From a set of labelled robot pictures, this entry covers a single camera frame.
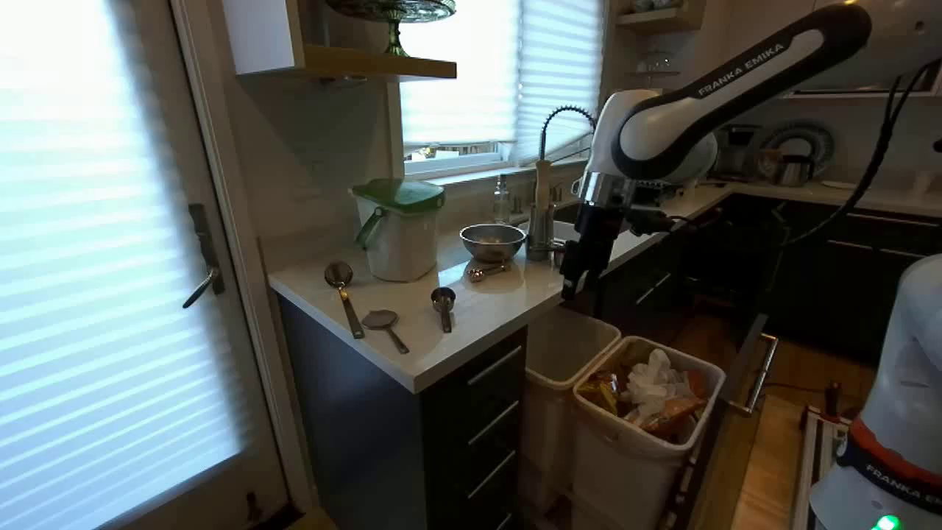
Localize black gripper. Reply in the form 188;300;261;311
559;200;626;316

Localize dark pull-out waste bin drawer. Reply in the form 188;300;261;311
517;306;782;530

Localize empty white waste bin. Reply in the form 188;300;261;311
517;306;624;524

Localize dark kitchen drawer stack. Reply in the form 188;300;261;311
417;327;533;530

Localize white waste bin with trash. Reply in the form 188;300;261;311
570;333;729;530

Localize dark blue drawer cabinet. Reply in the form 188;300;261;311
762;200;942;369

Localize dark sink base cabinet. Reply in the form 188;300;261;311
595;234;693;341

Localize metal bowl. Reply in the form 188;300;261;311
455;221;530;275

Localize clear glass soap bottle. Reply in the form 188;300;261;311
492;172;514;228

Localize mixed trash pile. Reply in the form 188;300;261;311
578;344;711;444

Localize curved metal faucet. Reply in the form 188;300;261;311
534;104;601;179

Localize white pail with green lid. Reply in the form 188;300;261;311
349;178;447;287

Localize small flat metal strainer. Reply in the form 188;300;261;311
358;306;415;359

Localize white window blind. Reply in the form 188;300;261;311
397;0;605;153

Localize wooden base board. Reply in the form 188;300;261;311
727;390;815;530

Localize high wooden corner shelf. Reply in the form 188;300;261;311
608;0;707;37

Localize glass stand on shelf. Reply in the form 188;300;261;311
322;0;458;53

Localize door with white blind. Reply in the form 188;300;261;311
0;0;290;530

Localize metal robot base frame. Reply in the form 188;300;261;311
787;380;852;530

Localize wooden wall shelf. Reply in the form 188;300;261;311
293;41;458;87

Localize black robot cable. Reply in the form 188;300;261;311
780;57;942;252

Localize metal door handle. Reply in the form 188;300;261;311
180;200;227;312

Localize white wall cabinet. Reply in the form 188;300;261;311
216;0;308;81

